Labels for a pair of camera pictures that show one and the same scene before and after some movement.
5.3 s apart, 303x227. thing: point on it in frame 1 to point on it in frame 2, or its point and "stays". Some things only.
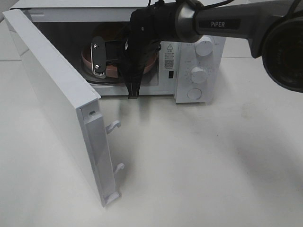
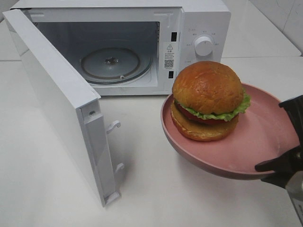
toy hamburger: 113,31 to 208,98
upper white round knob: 203,48 stays
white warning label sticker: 171,51 stays
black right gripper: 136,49 to 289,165
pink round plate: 150,59 to 263,131
